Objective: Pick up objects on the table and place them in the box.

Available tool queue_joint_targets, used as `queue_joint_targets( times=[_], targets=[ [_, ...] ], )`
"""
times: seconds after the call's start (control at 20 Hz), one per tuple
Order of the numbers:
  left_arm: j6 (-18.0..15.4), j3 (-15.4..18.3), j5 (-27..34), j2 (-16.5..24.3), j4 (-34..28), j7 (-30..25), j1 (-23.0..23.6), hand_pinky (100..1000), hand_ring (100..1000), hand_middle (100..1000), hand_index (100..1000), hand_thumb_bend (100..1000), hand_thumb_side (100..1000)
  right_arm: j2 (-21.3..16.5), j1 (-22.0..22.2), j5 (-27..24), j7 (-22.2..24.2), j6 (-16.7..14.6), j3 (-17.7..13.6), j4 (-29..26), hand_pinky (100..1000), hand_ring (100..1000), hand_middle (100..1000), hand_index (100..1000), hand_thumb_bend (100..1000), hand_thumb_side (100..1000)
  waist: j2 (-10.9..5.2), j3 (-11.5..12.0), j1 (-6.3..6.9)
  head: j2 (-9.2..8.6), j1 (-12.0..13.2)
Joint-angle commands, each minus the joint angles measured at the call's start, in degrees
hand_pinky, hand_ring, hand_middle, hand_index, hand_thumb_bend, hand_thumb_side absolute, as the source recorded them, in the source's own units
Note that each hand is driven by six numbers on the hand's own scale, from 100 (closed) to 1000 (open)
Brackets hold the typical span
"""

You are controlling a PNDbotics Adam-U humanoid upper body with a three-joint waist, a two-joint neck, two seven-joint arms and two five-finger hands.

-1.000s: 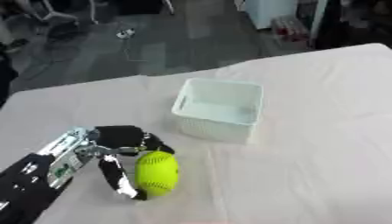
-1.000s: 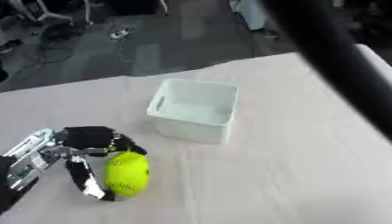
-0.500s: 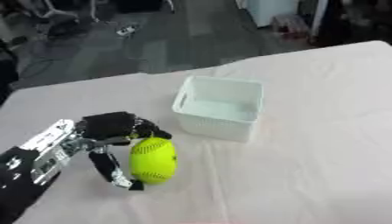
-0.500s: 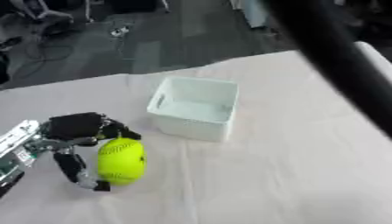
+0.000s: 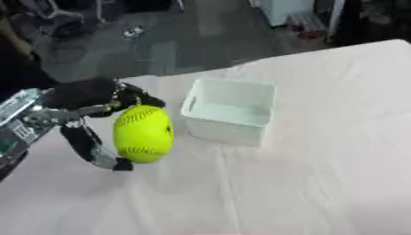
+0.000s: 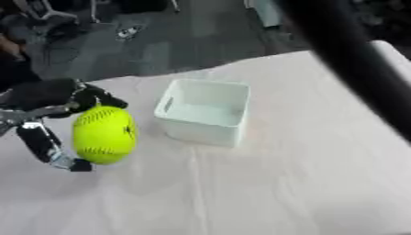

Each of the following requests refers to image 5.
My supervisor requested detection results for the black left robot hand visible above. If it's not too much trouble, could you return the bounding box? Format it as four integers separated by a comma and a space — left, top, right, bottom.
39, 77, 167, 173

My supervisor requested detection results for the yellow softball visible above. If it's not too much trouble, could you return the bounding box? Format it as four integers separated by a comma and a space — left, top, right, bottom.
112, 105, 177, 164

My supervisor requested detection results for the person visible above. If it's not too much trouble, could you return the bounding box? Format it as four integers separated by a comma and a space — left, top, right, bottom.
0, 17, 58, 102

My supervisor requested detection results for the black chair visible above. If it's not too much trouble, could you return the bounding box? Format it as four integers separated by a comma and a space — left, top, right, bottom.
20, 0, 87, 39

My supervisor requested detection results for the white plastic basket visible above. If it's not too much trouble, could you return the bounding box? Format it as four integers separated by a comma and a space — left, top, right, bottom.
180, 77, 278, 148

